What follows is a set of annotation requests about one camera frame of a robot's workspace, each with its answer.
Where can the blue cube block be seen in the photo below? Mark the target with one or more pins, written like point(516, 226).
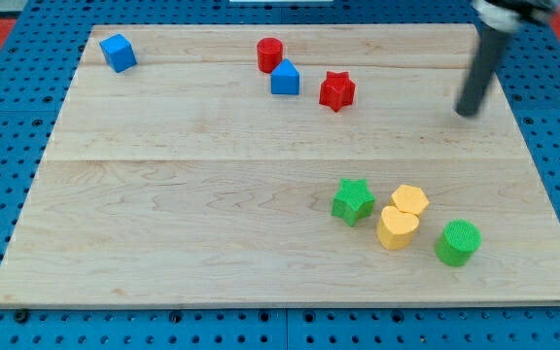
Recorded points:
point(118, 53)

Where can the yellow hexagon block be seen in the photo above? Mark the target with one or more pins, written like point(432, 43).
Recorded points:
point(409, 199)

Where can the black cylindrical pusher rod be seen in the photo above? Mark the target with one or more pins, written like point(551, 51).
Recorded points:
point(488, 54)

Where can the green cylinder block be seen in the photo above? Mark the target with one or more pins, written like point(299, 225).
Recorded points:
point(457, 243)

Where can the blue triangular prism block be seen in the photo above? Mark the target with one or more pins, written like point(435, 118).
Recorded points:
point(285, 78)

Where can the red cylinder block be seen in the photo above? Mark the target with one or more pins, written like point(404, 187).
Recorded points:
point(270, 53)

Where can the green star block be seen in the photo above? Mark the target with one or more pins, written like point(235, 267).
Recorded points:
point(353, 201)

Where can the light wooden board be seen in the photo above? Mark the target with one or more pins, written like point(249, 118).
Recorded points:
point(183, 182)

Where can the yellow heart block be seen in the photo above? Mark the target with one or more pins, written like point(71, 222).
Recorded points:
point(396, 229)

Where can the red star block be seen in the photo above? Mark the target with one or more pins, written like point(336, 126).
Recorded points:
point(337, 90)

